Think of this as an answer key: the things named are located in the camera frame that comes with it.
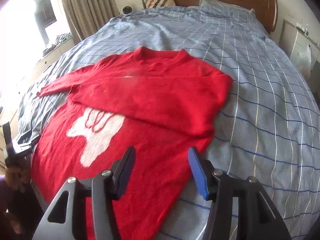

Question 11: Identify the red knit sweater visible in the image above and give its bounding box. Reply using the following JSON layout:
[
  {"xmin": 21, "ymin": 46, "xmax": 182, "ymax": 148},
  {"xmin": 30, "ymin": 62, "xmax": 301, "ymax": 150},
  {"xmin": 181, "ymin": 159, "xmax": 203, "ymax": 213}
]
[{"xmin": 31, "ymin": 47, "xmax": 233, "ymax": 239}]

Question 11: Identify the clothes pile on windowsill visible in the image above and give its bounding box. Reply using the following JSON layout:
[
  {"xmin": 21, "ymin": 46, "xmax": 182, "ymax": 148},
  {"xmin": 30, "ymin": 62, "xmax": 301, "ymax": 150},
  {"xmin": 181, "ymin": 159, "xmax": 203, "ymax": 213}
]
[{"xmin": 42, "ymin": 32, "xmax": 72, "ymax": 57}]

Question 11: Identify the person's left hand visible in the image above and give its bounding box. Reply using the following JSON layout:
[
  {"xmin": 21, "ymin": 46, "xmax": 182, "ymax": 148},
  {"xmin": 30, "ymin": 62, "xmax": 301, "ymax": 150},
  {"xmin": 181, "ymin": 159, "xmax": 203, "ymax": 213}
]
[{"xmin": 5, "ymin": 159, "xmax": 31, "ymax": 193}]

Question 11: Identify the grey plaid bed cover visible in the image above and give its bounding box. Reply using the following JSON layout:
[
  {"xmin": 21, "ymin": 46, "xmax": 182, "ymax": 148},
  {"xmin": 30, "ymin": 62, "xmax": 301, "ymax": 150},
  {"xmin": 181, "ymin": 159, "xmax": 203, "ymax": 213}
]
[{"xmin": 18, "ymin": 5, "xmax": 319, "ymax": 239}]

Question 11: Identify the beige curtain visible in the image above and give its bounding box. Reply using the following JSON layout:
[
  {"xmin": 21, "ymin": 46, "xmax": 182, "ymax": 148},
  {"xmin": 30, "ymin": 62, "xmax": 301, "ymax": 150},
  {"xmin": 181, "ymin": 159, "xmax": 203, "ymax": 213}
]
[{"xmin": 61, "ymin": 0, "xmax": 119, "ymax": 44}]

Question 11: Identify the white plastic bag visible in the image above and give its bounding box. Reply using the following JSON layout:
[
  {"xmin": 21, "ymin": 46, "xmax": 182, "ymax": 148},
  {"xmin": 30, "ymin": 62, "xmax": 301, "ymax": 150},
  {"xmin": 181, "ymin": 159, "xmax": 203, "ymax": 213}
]
[{"xmin": 290, "ymin": 44, "xmax": 312, "ymax": 80}]

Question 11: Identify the small white round speaker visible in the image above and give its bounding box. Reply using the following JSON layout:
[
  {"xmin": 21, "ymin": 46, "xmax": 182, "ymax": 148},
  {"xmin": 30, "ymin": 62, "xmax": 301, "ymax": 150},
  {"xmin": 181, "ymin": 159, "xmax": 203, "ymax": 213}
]
[{"xmin": 122, "ymin": 6, "xmax": 133, "ymax": 15}]

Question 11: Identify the white bedside shelf unit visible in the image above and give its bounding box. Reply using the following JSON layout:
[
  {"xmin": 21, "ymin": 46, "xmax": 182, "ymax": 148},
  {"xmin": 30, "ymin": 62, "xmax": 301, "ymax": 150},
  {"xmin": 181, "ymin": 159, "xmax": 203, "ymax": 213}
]
[{"xmin": 279, "ymin": 20, "xmax": 319, "ymax": 93}]

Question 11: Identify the grey pillow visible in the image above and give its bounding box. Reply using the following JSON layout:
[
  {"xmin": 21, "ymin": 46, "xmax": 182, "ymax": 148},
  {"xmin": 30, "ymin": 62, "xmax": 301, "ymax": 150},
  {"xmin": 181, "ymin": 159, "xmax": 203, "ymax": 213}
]
[{"xmin": 199, "ymin": 0, "xmax": 256, "ymax": 18}]

